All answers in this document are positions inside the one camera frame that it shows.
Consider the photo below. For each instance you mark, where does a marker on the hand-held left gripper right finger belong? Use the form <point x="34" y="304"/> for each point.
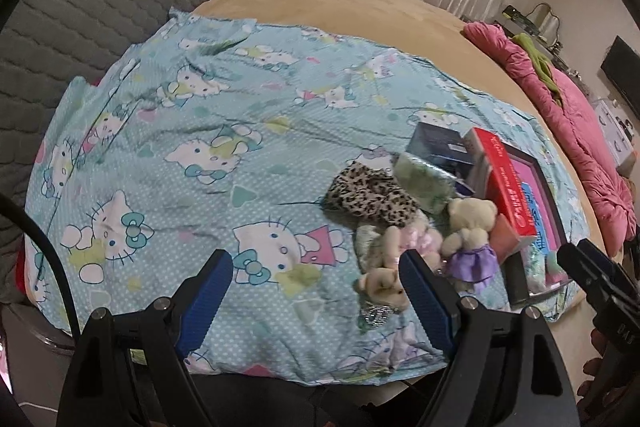
<point x="425" y="302"/>

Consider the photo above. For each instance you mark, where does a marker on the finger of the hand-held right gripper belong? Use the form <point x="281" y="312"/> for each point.
<point x="580" y="272"/>
<point x="607" y="264"/>

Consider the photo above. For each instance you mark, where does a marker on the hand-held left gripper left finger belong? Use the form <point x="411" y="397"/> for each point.
<point x="202" y="302"/>

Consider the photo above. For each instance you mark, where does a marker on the black tray box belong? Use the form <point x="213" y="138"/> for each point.
<point x="515" y="282"/>

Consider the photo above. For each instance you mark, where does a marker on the bear plush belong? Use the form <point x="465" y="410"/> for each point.
<point x="467" y="217"/>

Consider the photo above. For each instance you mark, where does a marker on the leopard print scrunchie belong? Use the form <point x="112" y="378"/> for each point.
<point x="365" y="197"/>

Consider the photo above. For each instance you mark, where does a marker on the person's right hand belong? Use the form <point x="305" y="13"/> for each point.
<point x="592" y="364"/>

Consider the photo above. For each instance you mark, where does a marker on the teal tissue pack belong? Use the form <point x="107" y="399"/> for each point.
<point x="536" y="269"/>

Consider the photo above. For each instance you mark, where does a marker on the white fluffy scrunchie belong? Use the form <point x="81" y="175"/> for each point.
<point x="370" y="244"/>

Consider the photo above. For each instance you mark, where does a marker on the red tissue pack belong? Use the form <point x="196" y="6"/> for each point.
<point x="505" y="187"/>

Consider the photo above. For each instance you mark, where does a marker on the pink book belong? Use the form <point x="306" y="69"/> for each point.
<point x="525" y="172"/>

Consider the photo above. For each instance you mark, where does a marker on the blue cat print blanket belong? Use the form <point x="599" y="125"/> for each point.
<point x="200" y="187"/>

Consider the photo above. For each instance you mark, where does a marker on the green patterned tissue pack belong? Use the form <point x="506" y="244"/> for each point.
<point x="425" y="182"/>

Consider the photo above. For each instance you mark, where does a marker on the purple white packet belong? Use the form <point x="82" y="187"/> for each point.
<point x="462" y="182"/>

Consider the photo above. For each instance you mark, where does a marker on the white drawer cabinet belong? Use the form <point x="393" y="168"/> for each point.
<point x="615" y="132"/>

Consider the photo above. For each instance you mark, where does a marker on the pink quilt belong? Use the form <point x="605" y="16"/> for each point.
<point x="580" y="132"/>

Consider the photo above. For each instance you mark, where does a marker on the dark blue box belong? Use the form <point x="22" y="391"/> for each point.
<point x="435" y="142"/>

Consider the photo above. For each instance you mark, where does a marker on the green cloth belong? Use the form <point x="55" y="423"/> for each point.
<point x="537" y="57"/>

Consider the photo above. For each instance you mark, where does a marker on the black device on dresser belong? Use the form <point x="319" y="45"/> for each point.
<point x="520" y="18"/>

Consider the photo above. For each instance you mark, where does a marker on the beige bed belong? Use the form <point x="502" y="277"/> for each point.
<point x="380" y="12"/>

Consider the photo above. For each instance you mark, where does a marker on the black wall television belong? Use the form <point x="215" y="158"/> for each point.
<point x="622" y="67"/>

